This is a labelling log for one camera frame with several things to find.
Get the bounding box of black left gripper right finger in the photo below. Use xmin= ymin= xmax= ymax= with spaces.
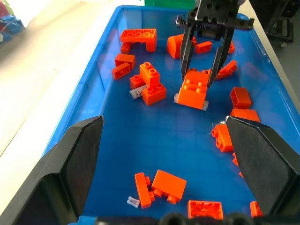
xmin=224 ymin=116 xmax=300 ymax=216

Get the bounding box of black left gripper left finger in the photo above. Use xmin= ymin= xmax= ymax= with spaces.
xmin=0 ymin=115 xmax=105 ymax=225

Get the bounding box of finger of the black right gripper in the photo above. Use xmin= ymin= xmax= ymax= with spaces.
xmin=180 ymin=22 xmax=197 ymax=82
xmin=207 ymin=25 xmax=236 ymax=89

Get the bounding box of large orange toy brick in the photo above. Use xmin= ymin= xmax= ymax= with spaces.
xmin=176 ymin=68 xmax=211 ymax=110
xmin=151 ymin=169 xmax=188 ymax=203

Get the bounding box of green plastic bin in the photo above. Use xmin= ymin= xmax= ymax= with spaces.
xmin=143 ymin=0 xmax=200 ymax=7

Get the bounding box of blue plastic bin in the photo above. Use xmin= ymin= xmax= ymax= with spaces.
xmin=42 ymin=5 xmax=300 ymax=225

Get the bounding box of rounded orange toy brick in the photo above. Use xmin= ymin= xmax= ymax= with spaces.
xmin=166 ymin=34 xmax=197 ymax=60

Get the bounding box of tall orange toy brick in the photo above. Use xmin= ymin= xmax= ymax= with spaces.
xmin=139 ymin=61 xmax=161 ymax=88

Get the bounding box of orange arch toy brick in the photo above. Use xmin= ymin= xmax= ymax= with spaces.
xmin=120 ymin=28 xmax=158 ymax=53

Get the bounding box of small grey plastic piece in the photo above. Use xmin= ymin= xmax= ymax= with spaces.
xmin=127 ymin=197 xmax=140 ymax=208

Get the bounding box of flat orange toy brick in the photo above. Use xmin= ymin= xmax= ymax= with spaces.
xmin=134 ymin=172 xmax=156 ymax=210

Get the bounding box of clear bag of toys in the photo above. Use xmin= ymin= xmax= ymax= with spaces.
xmin=0 ymin=0 xmax=26 ymax=43

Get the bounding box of black metal frame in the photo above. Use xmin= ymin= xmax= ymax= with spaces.
xmin=264 ymin=0 xmax=295 ymax=49

